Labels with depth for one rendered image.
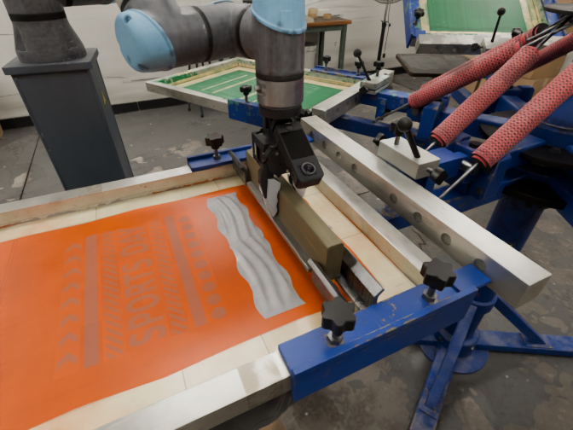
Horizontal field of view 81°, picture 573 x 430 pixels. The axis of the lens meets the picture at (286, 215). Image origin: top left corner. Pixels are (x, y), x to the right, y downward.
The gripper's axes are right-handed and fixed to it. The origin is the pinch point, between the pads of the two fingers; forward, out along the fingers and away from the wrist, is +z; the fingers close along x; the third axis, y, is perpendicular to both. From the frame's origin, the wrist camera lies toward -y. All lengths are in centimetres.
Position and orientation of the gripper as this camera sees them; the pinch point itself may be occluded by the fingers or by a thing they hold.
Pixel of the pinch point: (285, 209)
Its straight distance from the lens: 65.0
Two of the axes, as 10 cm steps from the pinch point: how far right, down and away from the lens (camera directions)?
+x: -9.0, 2.5, -3.4
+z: 0.0, 8.0, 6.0
